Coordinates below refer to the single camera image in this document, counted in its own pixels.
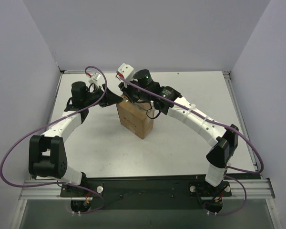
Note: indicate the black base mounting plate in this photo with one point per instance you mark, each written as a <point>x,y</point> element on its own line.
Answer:
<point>145,202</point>

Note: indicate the brown cardboard express box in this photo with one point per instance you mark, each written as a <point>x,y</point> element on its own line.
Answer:
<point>134,116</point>

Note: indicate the aluminium table edge rail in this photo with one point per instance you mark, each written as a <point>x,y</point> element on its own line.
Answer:
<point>242,126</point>

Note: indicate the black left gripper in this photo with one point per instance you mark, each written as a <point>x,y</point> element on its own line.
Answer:
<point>104,96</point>

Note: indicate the aluminium front frame rail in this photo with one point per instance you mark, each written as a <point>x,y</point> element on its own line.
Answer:
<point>172,188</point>

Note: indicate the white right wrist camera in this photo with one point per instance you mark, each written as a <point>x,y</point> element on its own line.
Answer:
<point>126,71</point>

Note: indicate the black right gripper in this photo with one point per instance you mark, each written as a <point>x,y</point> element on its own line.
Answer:
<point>127,90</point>

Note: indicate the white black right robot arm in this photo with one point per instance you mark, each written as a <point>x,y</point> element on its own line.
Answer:
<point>140,87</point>

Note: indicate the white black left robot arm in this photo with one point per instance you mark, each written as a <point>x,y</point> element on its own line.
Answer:
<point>47,154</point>

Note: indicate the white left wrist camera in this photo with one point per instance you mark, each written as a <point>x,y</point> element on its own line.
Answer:
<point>95,78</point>

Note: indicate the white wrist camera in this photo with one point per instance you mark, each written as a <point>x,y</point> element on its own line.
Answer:
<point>126,71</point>
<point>95,78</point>

